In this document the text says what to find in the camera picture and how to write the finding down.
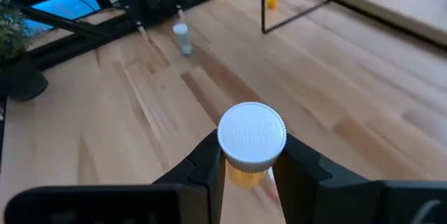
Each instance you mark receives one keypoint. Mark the teal medicine bottle white cap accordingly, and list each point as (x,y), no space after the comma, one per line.
(183,40)

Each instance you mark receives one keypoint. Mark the black aluminium table frame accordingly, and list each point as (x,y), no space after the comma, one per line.
(87,39)

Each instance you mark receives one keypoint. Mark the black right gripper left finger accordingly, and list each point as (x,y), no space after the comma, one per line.
(202,182)

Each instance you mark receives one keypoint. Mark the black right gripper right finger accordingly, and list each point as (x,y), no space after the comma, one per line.
(307,196)

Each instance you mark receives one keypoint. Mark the wooden shelf black metal frame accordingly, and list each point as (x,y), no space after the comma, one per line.
(384,4)

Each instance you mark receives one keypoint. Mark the green potted plant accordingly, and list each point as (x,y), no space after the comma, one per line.
(10,32)

